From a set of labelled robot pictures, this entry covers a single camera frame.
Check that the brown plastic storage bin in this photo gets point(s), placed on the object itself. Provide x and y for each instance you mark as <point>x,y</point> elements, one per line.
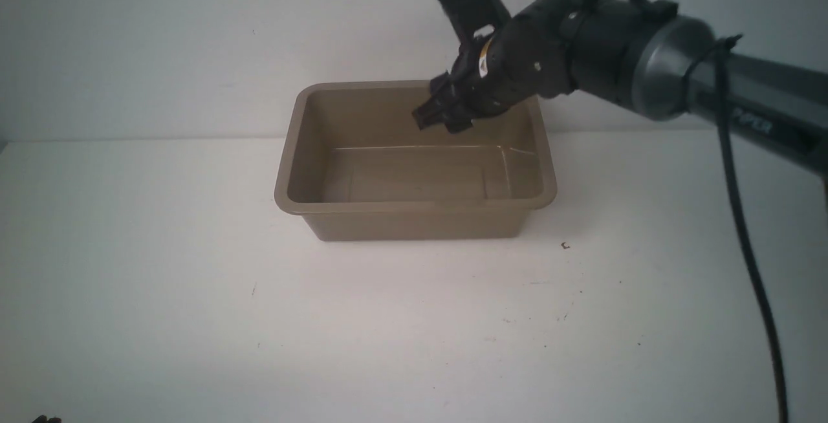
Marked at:
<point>355,167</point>

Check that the black object at bottom edge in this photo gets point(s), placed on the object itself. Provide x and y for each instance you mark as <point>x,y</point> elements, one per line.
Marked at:
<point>46,419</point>

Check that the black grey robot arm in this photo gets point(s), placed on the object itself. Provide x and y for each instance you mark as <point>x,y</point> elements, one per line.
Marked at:
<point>650,61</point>

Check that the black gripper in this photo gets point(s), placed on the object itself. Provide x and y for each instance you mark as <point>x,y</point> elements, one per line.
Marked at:
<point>523,58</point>

